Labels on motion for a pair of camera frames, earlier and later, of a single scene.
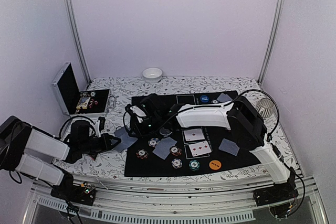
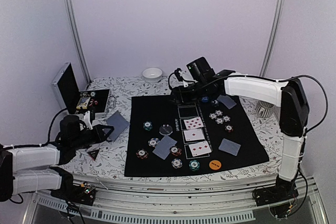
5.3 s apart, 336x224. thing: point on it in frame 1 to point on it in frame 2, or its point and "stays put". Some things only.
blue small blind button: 204,98 stays put
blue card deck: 127,140 to 119,124
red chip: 142,153 stays put
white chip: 153,142 stays put
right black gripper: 142,133 to 178,94
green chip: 194,164 stays put
